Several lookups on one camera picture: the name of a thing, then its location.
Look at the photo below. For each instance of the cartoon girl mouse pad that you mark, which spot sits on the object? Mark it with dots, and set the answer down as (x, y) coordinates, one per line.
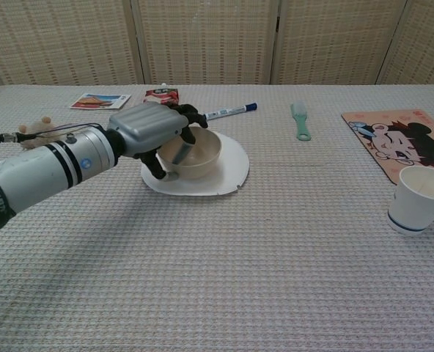
(385, 146)

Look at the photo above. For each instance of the white paper plate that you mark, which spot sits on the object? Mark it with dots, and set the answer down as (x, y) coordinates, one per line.
(224, 176)

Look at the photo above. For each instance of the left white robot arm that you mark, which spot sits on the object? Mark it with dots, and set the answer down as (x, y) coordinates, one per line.
(37, 168)

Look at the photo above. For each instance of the red snack pouch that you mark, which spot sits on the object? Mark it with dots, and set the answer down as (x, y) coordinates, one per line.
(162, 96)

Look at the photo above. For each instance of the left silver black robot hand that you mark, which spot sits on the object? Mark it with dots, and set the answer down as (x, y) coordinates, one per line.
(147, 128)

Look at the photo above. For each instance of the woven bamboo screen panel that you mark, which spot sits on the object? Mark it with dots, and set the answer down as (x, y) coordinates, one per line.
(55, 44)
(338, 40)
(426, 40)
(206, 40)

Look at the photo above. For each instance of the white paper cup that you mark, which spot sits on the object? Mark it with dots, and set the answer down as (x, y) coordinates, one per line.
(407, 212)

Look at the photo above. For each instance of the temple photo postcard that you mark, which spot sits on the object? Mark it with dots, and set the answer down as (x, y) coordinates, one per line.
(99, 101)

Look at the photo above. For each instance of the beige plastic bowl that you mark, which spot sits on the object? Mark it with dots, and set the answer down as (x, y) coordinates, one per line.
(202, 157)

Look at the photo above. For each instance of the blue capped white marker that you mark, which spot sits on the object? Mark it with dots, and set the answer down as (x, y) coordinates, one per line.
(235, 109)

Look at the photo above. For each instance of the white woven tablecloth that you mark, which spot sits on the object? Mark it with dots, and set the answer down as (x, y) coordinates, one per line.
(239, 275)

